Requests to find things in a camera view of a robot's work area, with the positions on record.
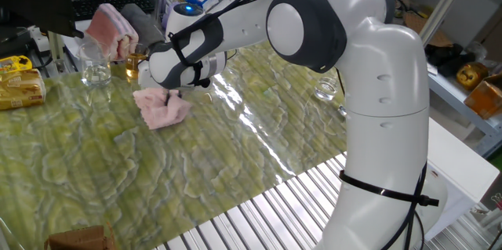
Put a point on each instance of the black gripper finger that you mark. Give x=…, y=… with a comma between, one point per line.
x=179, y=94
x=168, y=98

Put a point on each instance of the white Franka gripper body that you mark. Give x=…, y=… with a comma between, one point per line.
x=143, y=77

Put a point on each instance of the pink cloth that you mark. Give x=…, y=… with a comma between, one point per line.
x=161, y=114

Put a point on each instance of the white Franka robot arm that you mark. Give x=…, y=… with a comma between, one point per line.
x=384, y=85

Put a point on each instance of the glass beaker with amber liquid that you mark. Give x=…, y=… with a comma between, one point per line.
x=132, y=66

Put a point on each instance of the glass beaker with water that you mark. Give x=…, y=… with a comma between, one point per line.
x=95, y=71

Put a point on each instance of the grey rolled towel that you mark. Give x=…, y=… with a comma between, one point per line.
x=143, y=24

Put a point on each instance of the pink striped towel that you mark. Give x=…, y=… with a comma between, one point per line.
x=110, y=30

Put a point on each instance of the green marbled table mat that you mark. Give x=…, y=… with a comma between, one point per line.
x=157, y=171

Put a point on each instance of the black keyboard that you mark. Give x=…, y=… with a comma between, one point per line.
x=113, y=4

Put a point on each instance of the white power strip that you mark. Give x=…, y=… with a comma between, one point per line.
x=37, y=36

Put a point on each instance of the yellow packaged box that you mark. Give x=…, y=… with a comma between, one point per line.
x=19, y=89

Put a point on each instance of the yellow snack package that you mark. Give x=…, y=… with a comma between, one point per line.
x=13, y=64

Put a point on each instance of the small clear glass beaker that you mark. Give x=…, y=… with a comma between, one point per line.
x=342, y=111
x=325, y=88

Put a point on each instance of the brown cardboard box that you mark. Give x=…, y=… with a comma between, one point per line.
x=78, y=239

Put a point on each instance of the black bundle on shelf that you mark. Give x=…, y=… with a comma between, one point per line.
x=447, y=56

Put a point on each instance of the golden bread bag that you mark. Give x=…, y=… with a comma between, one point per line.
x=470, y=75

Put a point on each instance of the orange carton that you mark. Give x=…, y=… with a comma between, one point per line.
x=486, y=97

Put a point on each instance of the short aluminium frame post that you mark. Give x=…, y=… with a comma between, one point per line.
x=58, y=52

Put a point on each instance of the slanted aluminium frame post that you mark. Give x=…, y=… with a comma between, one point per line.
x=447, y=7

